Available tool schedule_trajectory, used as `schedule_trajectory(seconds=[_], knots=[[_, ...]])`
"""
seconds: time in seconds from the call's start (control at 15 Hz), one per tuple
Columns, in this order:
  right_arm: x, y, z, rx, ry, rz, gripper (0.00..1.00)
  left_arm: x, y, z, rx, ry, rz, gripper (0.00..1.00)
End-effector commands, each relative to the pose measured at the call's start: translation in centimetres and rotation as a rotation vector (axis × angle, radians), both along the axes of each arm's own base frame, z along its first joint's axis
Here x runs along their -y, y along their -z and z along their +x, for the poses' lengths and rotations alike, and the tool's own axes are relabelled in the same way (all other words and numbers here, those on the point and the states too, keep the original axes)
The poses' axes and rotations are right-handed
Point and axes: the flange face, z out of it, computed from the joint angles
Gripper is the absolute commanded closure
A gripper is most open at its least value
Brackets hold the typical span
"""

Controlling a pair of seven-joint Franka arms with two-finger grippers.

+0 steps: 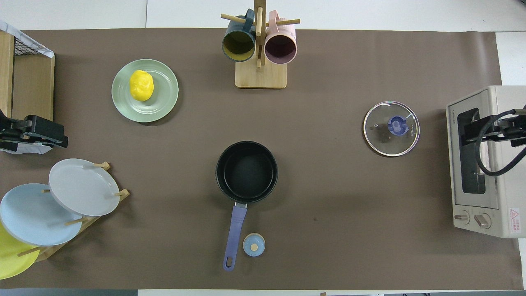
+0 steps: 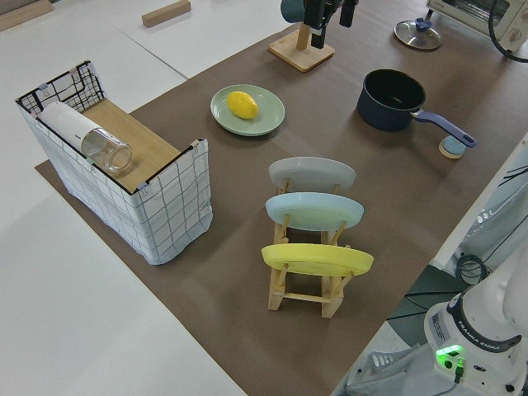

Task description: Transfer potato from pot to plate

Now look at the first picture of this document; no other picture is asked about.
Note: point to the dark blue saucepan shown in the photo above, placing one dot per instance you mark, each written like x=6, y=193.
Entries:
x=246, y=172

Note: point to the wooden mug tree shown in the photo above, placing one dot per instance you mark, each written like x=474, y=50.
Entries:
x=261, y=78

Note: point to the brown table mat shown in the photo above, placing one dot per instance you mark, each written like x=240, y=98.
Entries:
x=349, y=205

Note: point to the grey plate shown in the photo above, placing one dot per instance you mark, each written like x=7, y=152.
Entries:
x=82, y=187

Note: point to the glass pot lid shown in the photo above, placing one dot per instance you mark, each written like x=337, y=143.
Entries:
x=382, y=139

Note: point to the beige toaster oven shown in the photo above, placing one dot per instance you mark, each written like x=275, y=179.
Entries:
x=505, y=185

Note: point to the dark blue mug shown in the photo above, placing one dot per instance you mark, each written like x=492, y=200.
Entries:
x=238, y=43

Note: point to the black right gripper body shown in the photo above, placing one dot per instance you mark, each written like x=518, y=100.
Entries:
x=511, y=131

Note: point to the white patterned cloth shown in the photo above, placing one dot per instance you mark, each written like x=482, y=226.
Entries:
x=28, y=150
x=8, y=28

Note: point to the light blue plate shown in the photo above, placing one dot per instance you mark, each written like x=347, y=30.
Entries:
x=28, y=222

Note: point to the wooden plate rack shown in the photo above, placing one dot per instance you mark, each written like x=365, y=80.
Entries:
x=46, y=254

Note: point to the yellow plate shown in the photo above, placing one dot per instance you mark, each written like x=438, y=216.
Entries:
x=12, y=263

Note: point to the green plate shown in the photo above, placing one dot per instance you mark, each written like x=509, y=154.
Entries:
x=164, y=94

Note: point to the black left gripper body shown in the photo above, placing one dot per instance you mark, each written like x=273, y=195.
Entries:
x=12, y=131

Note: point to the yellow potato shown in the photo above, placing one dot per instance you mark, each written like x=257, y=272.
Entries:
x=141, y=85

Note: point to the pink mug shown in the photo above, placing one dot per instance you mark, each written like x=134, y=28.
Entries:
x=280, y=47

